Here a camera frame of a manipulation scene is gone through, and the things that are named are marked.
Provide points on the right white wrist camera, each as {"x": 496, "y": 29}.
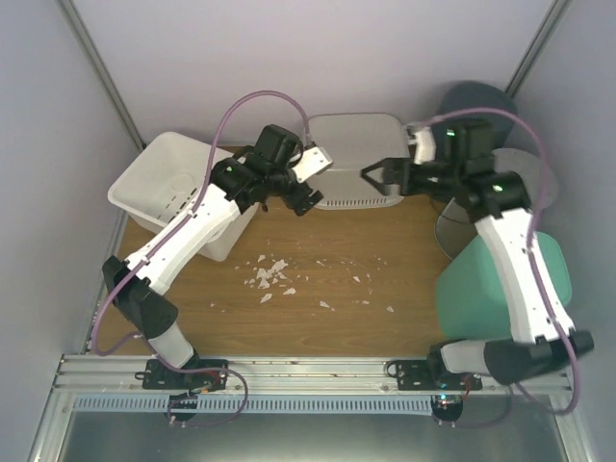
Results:
{"x": 421, "y": 137}

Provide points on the grey slotted cable duct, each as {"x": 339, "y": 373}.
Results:
{"x": 223, "y": 404}

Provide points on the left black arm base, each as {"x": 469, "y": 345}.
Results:
{"x": 156, "y": 376}

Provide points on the aluminium front rail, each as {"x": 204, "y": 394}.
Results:
{"x": 264, "y": 375}

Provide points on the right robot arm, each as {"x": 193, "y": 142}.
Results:
{"x": 543, "y": 338}

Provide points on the aluminium frame post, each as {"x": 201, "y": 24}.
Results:
{"x": 547, "y": 27}
{"x": 80, "y": 30}

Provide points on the green plastic bin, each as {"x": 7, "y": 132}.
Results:
{"x": 470, "y": 301}

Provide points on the silver wire mesh bin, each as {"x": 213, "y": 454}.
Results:
{"x": 452, "y": 229}

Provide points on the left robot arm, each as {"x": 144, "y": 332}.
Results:
{"x": 137, "y": 284}

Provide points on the white debris pile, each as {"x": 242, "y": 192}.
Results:
{"x": 269, "y": 279}

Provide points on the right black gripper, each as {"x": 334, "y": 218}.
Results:
{"x": 391, "y": 166}

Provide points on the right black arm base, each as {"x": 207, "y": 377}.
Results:
{"x": 426, "y": 375}

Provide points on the left aluminium frame post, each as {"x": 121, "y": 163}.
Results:
{"x": 80, "y": 30}

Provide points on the translucent white wash basin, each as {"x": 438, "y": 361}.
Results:
{"x": 355, "y": 141}

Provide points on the white rectangular tub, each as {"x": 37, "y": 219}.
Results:
{"x": 162, "y": 180}

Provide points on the dark grey round bin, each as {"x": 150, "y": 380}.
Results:
{"x": 473, "y": 94}

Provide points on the right aluminium frame post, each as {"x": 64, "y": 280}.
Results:
{"x": 547, "y": 27}

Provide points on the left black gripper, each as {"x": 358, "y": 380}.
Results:
{"x": 310, "y": 203}

